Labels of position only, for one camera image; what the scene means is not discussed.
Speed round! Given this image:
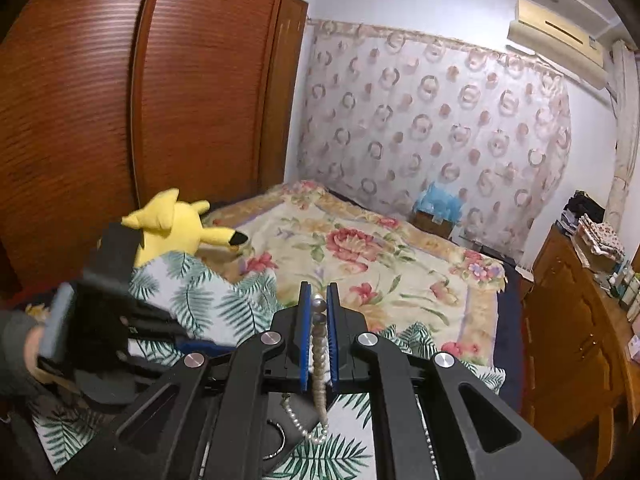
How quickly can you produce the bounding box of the grey green bangle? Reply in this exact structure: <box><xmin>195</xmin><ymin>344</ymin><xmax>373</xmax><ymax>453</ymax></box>
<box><xmin>264</xmin><ymin>420</ymin><xmax>297</xmax><ymax>461</ymax></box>

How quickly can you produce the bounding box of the wooden wardrobe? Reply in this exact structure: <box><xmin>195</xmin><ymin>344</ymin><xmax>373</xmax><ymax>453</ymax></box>
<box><xmin>0</xmin><ymin>0</ymin><xmax>308</xmax><ymax>301</ymax></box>

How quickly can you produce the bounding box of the yellow plush toy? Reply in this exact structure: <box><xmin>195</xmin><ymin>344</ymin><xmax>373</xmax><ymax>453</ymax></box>
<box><xmin>121</xmin><ymin>188</ymin><xmax>249</xmax><ymax>267</ymax></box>

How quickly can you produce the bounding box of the stack of dark clothes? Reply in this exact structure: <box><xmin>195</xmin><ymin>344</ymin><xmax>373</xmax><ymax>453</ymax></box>
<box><xmin>560</xmin><ymin>190</ymin><xmax>606</xmax><ymax>236</ymax></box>

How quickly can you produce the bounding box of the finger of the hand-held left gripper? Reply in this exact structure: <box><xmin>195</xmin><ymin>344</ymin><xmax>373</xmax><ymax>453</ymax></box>
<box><xmin>120</xmin><ymin>302</ymin><xmax>238</xmax><ymax>358</ymax></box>

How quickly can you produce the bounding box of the leaf print cloth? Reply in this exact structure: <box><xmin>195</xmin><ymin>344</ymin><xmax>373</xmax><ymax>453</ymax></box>
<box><xmin>30</xmin><ymin>250</ymin><xmax>506</xmax><ymax>480</ymax></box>

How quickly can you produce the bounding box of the pearl necklace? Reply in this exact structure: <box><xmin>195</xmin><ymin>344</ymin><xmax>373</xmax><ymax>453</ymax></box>
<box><xmin>281</xmin><ymin>297</ymin><xmax>332</xmax><ymax>445</ymax></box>

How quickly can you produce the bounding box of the row of toiletry bottles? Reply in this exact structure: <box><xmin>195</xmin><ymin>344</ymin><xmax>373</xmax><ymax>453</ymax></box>
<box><xmin>607</xmin><ymin>260</ymin><xmax>640</xmax><ymax>311</ymax></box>

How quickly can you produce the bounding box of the cardboard box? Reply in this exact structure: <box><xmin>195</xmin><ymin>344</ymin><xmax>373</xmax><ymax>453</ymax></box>
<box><xmin>412</xmin><ymin>210</ymin><xmax>456</xmax><ymax>238</ymax></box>

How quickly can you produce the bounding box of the wooden cabinet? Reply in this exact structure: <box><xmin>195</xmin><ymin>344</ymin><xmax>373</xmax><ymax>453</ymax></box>
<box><xmin>520</xmin><ymin>222</ymin><xmax>640</xmax><ymax>461</ymax></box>

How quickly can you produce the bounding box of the stack of floral cloths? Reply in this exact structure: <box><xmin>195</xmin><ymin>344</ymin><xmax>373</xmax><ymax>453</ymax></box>
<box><xmin>575</xmin><ymin>212</ymin><xmax>626</xmax><ymax>261</ymax></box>

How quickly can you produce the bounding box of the navy blue bed sheet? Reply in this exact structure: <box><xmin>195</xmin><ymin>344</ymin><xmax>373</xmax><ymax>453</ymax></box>
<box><xmin>492</xmin><ymin>255</ymin><xmax>526</xmax><ymax>411</ymax></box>

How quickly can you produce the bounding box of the person's left forearm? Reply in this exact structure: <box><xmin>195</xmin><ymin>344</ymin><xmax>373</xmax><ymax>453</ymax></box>
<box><xmin>0</xmin><ymin>310</ymin><xmax>46</xmax><ymax>401</ymax></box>

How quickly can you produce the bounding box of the cream air conditioner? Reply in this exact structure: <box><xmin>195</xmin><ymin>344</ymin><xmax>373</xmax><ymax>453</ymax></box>
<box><xmin>506</xmin><ymin>0</ymin><xmax>608</xmax><ymax>88</ymax></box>

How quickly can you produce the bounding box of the cream tied curtain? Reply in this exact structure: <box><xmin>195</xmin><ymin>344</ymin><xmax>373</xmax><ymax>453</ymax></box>
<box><xmin>602</xmin><ymin>40</ymin><xmax>640</xmax><ymax>221</ymax></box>

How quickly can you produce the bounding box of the circle patterned curtain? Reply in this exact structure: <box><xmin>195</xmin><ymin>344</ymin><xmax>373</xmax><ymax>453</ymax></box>
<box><xmin>297</xmin><ymin>17</ymin><xmax>573</xmax><ymax>261</ymax></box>

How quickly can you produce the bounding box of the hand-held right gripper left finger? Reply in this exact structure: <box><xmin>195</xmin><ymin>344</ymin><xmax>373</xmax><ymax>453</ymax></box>
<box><xmin>57</xmin><ymin>282</ymin><xmax>313</xmax><ymax>480</ymax></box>

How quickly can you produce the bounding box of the floral blanket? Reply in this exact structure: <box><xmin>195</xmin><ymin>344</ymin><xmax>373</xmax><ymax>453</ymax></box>
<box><xmin>200</xmin><ymin>180</ymin><xmax>506</xmax><ymax>366</ymax></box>

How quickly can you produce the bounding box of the blue plush toy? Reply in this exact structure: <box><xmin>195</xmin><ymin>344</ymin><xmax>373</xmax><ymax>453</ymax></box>
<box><xmin>412</xmin><ymin>181</ymin><xmax>463</xmax><ymax>223</ymax></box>

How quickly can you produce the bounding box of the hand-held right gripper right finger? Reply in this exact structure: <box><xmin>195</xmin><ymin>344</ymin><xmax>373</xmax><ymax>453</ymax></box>
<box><xmin>326</xmin><ymin>282</ymin><xmax>571</xmax><ymax>480</ymax></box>

